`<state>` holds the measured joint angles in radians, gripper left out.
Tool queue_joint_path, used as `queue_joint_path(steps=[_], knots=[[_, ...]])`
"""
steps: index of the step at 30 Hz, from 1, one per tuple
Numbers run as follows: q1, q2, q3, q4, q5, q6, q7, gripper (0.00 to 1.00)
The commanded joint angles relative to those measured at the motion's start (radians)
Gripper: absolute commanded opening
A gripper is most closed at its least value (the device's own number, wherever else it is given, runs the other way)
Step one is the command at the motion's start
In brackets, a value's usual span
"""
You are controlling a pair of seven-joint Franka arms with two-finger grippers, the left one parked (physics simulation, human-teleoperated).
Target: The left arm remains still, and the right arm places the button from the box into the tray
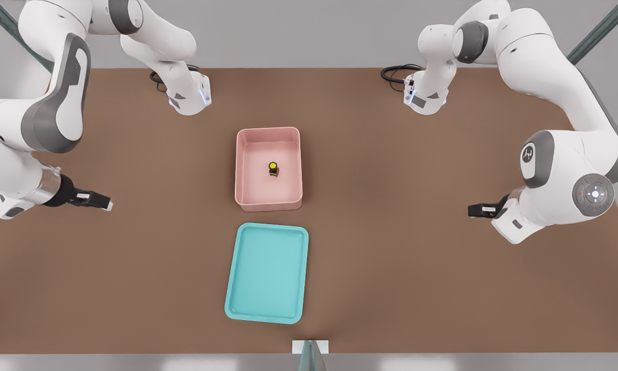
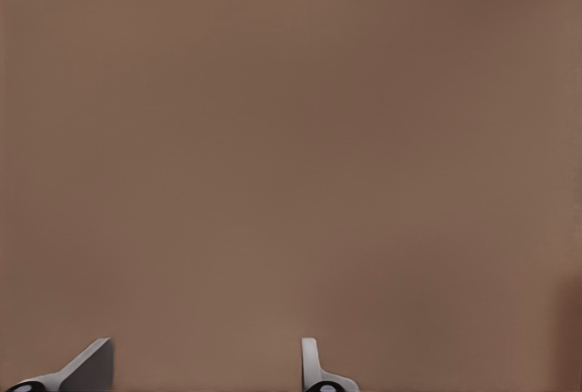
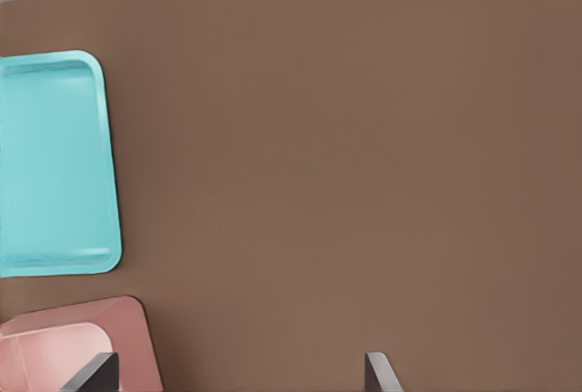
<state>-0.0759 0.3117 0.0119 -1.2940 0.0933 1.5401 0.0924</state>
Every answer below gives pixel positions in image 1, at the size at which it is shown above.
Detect pink plastic box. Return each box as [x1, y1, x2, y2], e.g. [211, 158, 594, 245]
[234, 127, 304, 212]

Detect pale blue-green tray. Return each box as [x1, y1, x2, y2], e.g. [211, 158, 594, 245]
[224, 222, 310, 325]

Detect black cable loop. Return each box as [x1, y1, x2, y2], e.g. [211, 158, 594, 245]
[150, 65, 200, 94]
[381, 64, 424, 93]

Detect silver frame post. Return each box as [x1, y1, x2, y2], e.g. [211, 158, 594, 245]
[0, 0, 55, 74]
[292, 340, 329, 371]
[567, 0, 618, 65]

